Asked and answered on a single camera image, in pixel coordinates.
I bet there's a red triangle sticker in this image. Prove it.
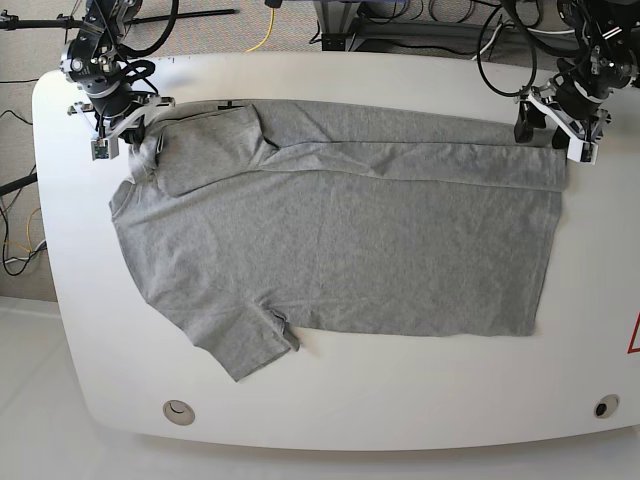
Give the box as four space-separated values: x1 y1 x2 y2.
627 315 640 354

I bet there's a white cable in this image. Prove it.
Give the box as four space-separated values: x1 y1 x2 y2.
469 22 576 61

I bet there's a right table grommet hole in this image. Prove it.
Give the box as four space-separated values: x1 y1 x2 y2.
594 394 620 419

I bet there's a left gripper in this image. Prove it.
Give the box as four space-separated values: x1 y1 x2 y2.
514 74 610 150

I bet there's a yellow cable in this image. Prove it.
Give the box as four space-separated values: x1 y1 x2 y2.
245 8 276 54

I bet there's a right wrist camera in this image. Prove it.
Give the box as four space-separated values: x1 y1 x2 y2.
91 138 119 161

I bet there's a left table grommet hole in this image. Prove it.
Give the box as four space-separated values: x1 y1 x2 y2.
163 400 196 426

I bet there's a black tripod stand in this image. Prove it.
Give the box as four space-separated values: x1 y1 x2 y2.
1 1 240 62

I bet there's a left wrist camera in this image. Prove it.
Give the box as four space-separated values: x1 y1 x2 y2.
567 137 599 165

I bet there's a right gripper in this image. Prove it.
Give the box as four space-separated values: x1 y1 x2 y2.
67 86 175 145

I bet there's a black floor cables left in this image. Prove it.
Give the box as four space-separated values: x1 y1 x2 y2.
0 108 49 276

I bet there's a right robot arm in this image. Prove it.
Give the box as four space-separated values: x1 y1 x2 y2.
60 1 179 150

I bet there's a table grommet hole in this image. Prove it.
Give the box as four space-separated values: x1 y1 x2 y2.
163 400 196 426
594 394 620 419

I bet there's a grey aluminium frame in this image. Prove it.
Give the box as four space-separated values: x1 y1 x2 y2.
314 0 561 54

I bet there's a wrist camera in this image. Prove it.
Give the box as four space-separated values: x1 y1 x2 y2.
91 138 119 161
567 137 599 165

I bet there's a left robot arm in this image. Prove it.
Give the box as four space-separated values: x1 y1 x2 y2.
503 1 639 163

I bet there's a grey T-shirt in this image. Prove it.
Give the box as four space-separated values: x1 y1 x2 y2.
110 100 567 380

